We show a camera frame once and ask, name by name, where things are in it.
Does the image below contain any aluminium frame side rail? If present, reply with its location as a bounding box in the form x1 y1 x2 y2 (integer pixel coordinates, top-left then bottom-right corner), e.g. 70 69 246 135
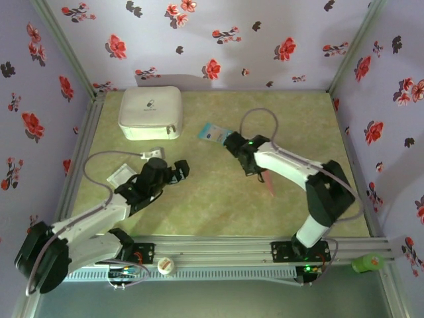
331 92 388 239
48 92 107 241

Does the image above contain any small circuit board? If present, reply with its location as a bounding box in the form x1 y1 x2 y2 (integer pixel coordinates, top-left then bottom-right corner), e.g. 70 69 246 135
108 268 140 278
296 264 324 286

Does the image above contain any green plastic bottle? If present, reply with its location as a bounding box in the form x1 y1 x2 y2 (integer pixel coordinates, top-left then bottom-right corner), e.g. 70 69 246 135
350 252 386 274

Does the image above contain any white fabric zip case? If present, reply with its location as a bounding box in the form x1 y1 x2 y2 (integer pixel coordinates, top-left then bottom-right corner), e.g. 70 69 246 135
117 85 184 142

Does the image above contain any white jar red label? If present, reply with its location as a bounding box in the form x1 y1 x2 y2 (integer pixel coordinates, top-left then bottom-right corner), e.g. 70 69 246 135
156 257 176 276

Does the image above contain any blue wet wipes packet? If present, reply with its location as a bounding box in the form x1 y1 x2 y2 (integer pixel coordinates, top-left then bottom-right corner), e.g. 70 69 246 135
197 123 235 145

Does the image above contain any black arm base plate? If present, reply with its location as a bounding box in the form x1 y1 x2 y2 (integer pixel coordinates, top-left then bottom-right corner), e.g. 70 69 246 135
94 242 156 266
270 240 332 263

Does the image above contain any aluminium frame post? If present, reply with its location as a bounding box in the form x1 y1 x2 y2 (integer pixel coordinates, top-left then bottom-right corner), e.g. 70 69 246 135
325 0 389 95
30 0 99 99

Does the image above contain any pink paper sheet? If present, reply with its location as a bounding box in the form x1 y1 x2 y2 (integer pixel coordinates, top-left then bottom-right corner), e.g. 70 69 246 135
262 168 276 198

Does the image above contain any wide aluminium frame rail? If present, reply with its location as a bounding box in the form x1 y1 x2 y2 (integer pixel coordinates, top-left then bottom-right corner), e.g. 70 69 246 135
32 235 397 265

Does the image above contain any lilac left arm cable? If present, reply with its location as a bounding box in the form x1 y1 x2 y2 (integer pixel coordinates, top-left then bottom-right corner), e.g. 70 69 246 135
25 150 150 295

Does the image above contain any grey slotted cable duct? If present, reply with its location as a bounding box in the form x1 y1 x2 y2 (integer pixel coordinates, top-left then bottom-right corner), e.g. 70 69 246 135
62 267 297 282

